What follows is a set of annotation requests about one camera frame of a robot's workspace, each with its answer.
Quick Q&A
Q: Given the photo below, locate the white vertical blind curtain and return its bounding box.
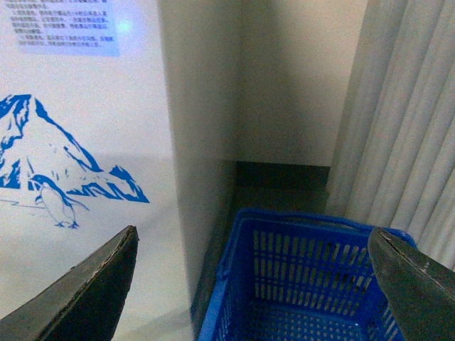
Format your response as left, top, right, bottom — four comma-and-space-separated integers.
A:
326, 1, 454, 269

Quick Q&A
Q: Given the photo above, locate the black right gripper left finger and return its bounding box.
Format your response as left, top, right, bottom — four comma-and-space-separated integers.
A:
1, 226, 139, 340

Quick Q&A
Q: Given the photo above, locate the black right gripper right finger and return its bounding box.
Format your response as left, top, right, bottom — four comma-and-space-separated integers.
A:
368, 227, 454, 340

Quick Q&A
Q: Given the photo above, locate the white blue chest freezer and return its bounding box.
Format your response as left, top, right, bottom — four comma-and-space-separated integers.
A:
1, 1, 193, 340

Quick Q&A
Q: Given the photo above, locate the blue plastic shopping basket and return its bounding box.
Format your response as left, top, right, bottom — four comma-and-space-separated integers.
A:
199, 208, 403, 340

